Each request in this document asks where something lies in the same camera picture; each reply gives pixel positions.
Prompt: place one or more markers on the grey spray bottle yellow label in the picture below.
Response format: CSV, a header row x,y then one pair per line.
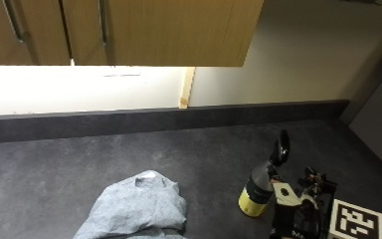
x,y
256,192

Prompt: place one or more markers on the white marker cube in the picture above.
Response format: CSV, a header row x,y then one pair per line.
x,y
357,220

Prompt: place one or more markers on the pale wooden strip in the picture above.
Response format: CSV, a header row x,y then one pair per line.
x,y
187,86

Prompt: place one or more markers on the grey cloth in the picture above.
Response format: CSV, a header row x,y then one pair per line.
x,y
134,205

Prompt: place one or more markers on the wooden wall cabinet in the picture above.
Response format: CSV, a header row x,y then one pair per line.
x,y
165,33

